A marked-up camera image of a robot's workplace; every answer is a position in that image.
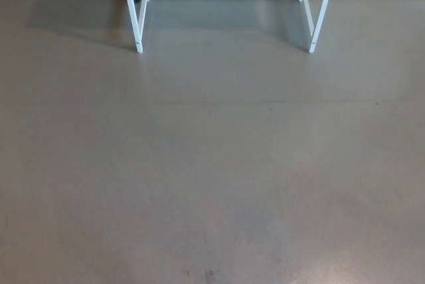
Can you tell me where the white table leg frame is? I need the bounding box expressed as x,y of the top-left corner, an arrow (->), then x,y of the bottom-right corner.
120,0 -> 151,54
298,0 -> 337,54

